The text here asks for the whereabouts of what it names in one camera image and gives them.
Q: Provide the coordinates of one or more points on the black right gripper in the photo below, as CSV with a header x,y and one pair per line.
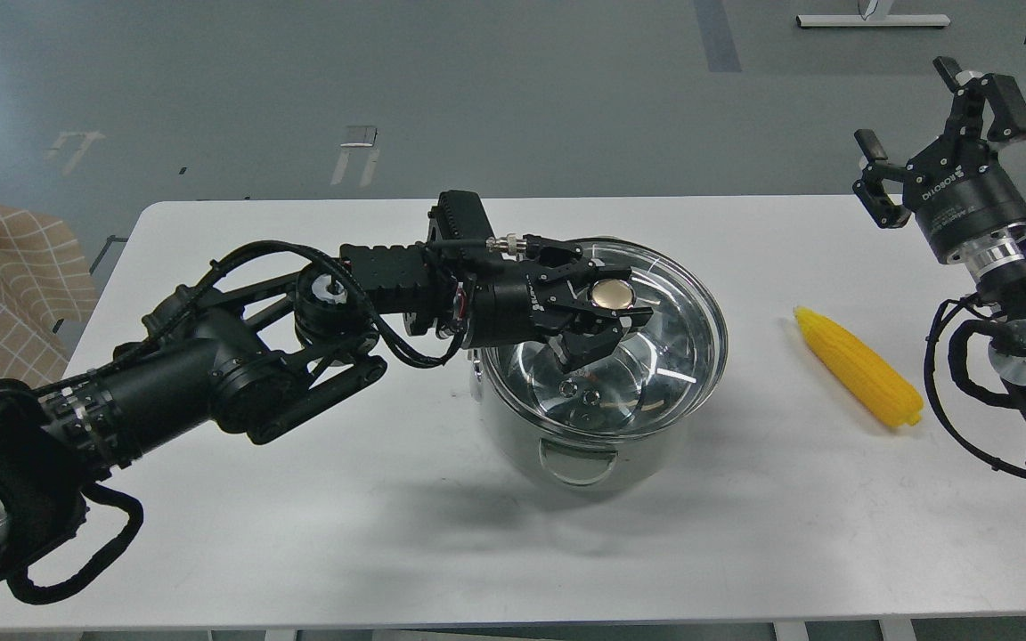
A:
x,y
959,190

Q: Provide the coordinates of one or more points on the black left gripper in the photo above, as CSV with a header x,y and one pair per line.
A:
x,y
534,300

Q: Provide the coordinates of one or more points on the glass pot lid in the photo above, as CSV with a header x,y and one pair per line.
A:
x,y
629,338

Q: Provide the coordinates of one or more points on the yellow corn cob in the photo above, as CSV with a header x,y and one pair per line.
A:
x,y
885,393

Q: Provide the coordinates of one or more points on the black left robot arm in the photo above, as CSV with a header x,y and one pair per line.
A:
x,y
273,335

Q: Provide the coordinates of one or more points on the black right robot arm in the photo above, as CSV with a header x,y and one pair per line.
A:
x,y
986,354

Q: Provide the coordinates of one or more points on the stainless steel pot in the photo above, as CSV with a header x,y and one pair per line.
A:
x,y
578,466

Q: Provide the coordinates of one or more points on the white floor stand base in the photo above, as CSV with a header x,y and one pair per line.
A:
x,y
873,14

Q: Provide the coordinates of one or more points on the beige checkered cloth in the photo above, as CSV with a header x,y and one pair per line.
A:
x,y
44,278

